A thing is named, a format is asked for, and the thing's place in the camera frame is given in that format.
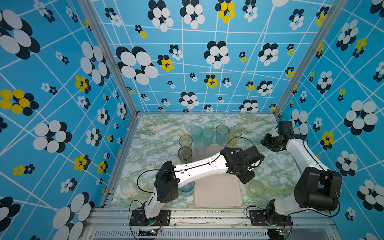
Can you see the blue clear glass front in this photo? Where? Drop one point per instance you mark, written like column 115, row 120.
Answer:
column 188, row 189

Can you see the grey smoky glass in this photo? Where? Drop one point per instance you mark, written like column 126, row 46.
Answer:
column 185, row 155

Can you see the beige rectangular tray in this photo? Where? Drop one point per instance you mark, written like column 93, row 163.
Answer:
column 218, row 191

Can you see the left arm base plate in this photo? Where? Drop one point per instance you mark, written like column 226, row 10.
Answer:
column 138, row 218

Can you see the aluminium front frame rail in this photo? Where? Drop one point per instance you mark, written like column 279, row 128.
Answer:
column 208, row 224

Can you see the small green circuit board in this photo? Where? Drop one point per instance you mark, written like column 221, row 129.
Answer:
column 149, row 233

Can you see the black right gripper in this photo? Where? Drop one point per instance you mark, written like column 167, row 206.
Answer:
column 265, row 142

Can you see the yellow clear tall glass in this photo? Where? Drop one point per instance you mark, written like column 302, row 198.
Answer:
column 234, row 135

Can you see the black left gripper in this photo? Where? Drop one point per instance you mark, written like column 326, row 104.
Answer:
column 249, row 177

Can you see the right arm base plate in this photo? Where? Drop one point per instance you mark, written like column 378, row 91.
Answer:
column 260, row 218

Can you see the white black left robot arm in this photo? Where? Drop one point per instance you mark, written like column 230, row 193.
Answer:
column 170, row 178

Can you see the clear frosted textured cup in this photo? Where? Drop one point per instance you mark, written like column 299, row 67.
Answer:
column 200, row 150

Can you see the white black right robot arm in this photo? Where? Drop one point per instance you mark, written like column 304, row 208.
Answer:
column 318, row 188

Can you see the light green textured cup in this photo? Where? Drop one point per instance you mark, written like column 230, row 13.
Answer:
column 255, row 189

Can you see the blue clear tall glass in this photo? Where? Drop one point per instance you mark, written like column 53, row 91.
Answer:
column 222, row 132

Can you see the teal textured cup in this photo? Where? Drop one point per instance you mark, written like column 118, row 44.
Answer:
column 196, row 134
column 208, row 136

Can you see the yellow clear glass left column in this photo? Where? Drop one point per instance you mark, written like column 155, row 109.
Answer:
column 185, row 141

